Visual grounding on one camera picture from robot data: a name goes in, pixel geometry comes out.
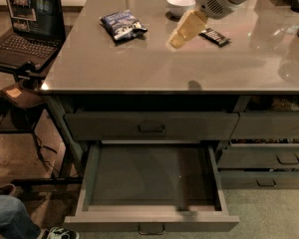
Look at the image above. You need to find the blue jeans leg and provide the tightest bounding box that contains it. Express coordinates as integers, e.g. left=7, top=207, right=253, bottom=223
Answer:
left=0, top=195, right=41, bottom=239

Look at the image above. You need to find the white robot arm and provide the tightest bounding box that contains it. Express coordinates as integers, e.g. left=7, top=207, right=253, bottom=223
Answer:
left=166, top=0, right=246, bottom=51

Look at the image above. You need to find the brown pouch with note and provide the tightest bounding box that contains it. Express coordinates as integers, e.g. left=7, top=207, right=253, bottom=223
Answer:
left=0, top=82, right=45, bottom=110

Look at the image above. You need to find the green white sneaker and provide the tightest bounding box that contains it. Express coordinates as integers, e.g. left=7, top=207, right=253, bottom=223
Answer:
left=43, top=227, right=80, bottom=239

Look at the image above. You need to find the open grey middle drawer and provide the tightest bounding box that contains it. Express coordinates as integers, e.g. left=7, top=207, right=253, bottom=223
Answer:
left=64, top=144, right=239, bottom=235

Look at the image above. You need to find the blue chip bag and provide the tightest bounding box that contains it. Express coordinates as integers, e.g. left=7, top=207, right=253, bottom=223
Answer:
left=100, top=10, right=148, bottom=42

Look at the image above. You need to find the right grey bottom drawer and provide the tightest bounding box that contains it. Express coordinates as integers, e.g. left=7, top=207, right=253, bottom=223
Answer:
left=219, top=170, right=299, bottom=189

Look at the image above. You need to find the right grey top drawer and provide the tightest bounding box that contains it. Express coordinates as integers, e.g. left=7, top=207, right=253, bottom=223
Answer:
left=231, top=112, right=299, bottom=139

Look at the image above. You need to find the black laptop stand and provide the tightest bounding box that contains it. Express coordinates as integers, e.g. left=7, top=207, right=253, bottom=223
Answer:
left=0, top=69, right=83, bottom=188

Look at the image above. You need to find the black candy bar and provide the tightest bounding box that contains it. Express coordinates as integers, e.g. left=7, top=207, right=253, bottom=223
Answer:
left=200, top=28, right=230, bottom=47

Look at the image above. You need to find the black cable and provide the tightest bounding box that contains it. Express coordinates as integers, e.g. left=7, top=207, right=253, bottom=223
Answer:
left=32, top=132, right=62, bottom=177

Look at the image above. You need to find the brown sneaker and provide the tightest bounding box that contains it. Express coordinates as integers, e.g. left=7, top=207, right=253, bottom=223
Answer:
left=0, top=183, right=16, bottom=195

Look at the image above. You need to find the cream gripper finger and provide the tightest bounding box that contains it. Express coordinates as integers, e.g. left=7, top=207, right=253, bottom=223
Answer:
left=168, top=31, right=186, bottom=49

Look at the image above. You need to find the black open laptop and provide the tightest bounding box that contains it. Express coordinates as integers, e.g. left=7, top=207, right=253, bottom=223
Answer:
left=0, top=0, right=66, bottom=72

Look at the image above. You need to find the right grey middle drawer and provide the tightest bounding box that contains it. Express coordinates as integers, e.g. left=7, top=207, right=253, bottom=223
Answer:
left=217, top=143, right=299, bottom=169

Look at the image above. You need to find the white ceramic bowl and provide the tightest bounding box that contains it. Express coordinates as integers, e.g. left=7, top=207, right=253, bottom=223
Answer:
left=166, top=0, right=195, bottom=18

